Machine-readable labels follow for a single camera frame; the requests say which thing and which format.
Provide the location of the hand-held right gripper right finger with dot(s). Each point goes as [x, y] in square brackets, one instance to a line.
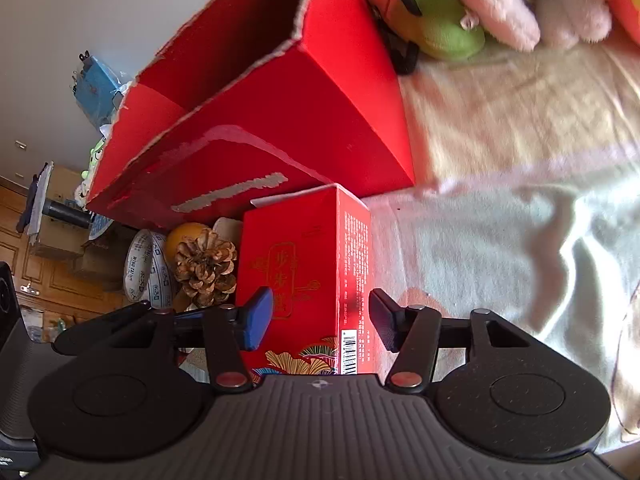
[382, 320]

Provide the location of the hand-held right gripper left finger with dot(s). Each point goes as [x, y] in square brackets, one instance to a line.
[257, 320]

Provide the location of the small red gift box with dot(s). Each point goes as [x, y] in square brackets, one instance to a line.
[300, 270]

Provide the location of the brown pine cone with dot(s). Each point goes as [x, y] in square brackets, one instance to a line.
[205, 265]

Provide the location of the small brown cardboard box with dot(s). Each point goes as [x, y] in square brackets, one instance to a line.
[227, 230]

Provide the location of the orange wooden ball massager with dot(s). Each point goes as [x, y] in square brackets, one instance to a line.
[179, 237]

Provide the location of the printed clear tape roll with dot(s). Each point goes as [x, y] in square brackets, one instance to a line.
[137, 265]

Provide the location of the large red cardboard box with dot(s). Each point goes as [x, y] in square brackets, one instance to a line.
[325, 110]

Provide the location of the brown cardboard carton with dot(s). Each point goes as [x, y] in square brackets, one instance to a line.
[65, 245]

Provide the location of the pale bed blanket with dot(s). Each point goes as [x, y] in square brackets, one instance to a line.
[500, 235]

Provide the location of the blue patterned table cloth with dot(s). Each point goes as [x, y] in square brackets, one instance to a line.
[100, 227]

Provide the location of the dark thermos bottle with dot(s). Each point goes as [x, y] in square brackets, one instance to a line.
[65, 210]

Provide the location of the stack of papers and cloth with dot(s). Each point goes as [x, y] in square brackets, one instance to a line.
[37, 200]

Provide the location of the small green frog plush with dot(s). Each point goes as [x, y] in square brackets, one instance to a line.
[95, 152]

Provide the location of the blue hanging bag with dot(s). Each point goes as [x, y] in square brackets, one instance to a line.
[95, 90]

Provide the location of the green plush toy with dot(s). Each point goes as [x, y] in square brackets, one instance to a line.
[430, 20]

